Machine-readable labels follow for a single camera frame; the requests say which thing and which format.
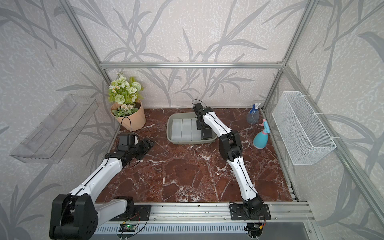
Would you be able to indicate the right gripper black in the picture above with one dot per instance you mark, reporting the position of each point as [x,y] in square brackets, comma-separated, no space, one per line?
[198,125]

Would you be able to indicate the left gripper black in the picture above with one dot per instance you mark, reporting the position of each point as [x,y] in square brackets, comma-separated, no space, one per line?
[146,146]

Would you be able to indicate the black pencil case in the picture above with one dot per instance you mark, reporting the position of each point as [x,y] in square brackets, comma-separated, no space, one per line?
[206,133]

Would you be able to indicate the translucent pencil case front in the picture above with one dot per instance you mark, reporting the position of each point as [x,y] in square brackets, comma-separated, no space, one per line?
[195,134]

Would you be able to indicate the grey-green plastic storage box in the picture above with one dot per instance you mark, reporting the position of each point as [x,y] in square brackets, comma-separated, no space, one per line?
[190,115]

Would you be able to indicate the translucent white pencil case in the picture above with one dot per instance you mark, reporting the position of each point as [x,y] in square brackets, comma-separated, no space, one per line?
[176,134]

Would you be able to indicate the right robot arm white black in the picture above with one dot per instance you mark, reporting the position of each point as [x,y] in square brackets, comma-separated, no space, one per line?
[231,150]

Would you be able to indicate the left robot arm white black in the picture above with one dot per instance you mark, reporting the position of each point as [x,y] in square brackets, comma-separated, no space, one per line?
[76,216]

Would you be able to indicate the terracotta pot with flowers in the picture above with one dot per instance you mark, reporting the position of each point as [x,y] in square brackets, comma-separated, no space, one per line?
[127,108]

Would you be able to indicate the clear blue spray bottle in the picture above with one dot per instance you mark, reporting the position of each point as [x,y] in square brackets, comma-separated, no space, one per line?
[254,114]

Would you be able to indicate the teal pink spray bottle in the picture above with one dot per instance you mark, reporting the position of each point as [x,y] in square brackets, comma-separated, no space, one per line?
[261,139]

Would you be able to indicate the left green circuit board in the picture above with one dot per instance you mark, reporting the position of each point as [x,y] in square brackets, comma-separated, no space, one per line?
[129,228]

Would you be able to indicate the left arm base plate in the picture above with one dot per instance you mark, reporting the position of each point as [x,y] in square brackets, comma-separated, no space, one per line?
[141,213]

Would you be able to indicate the clear plastic wall shelf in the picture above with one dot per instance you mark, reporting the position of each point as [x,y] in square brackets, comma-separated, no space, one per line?
[49,142]

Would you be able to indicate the aluminium front rail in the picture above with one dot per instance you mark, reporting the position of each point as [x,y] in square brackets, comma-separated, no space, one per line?
[219,212]

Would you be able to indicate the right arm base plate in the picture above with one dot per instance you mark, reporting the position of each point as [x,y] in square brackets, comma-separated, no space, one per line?
[238,212]

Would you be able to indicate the white wire mesh basket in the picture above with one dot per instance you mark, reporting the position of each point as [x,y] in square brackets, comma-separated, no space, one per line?
[305,137]

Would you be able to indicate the right circuit board with wires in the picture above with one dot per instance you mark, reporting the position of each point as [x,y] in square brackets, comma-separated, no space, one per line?
[254,230]

